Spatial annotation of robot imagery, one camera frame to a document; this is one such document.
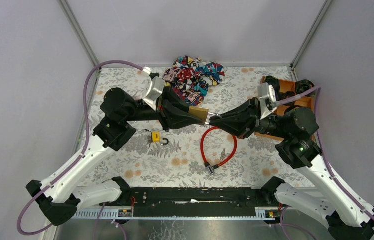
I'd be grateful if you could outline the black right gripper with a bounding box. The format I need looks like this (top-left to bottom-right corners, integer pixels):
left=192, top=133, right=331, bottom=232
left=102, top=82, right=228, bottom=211
left=206, top=97, right=288, bottom=139

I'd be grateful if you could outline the brass padlock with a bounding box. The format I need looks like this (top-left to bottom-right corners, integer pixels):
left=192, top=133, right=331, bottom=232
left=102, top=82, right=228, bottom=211
left=188, top=106, right=221, bottom=125

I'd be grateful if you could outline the red cable lock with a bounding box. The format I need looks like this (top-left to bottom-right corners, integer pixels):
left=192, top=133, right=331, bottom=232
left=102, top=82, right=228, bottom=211
left=199, top=127, right=238, bottom=176

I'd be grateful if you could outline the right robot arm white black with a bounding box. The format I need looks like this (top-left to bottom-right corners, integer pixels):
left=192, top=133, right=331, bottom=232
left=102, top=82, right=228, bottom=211
left=209, top=98, right=374, bottom=240

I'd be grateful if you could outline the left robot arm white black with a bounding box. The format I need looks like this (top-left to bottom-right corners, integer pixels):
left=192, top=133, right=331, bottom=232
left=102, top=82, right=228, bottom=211
left=26, top=87, right=208, bottom=226

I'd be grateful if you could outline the yellow small padlock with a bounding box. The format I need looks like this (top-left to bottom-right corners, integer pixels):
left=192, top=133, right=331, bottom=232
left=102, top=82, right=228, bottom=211
left=145, top=129, right=169, bottom=147

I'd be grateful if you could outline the colourful comic print cloth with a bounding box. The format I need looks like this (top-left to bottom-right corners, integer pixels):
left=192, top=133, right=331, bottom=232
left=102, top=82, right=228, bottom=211
left=162, top=55, right=225, bottom=107

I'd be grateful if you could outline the dark rolled fabric top left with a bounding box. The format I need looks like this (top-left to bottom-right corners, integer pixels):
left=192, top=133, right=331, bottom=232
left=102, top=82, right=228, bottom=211
left=263, top=75, right=280, bottom=101

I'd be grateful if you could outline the orange wooden compartment tray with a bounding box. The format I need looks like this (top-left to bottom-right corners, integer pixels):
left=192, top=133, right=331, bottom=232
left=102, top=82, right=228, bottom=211
left=254, top=79, right=314, bottom=141

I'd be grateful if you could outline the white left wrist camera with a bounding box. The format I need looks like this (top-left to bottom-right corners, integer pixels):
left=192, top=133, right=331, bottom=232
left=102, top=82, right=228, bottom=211
left=141, top=67, right=165, bottom=111

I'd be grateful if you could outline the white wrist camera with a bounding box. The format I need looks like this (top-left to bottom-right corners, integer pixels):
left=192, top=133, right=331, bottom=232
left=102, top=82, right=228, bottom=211
left=257, top=82, right=277, bottom=120
left=141, top=67, right=165, bottom=111

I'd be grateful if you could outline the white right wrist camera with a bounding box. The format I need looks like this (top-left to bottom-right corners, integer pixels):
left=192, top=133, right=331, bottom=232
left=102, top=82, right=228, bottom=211
left=257, top=82, right=277, bottom=120

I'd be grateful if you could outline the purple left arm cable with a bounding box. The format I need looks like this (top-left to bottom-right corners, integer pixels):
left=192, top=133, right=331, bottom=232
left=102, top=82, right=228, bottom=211
left=16, top=60, right=146, bottom=240

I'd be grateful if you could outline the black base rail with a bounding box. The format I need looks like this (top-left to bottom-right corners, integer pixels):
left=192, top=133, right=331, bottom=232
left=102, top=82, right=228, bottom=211
left=99, top=187, right=295, bottom=219

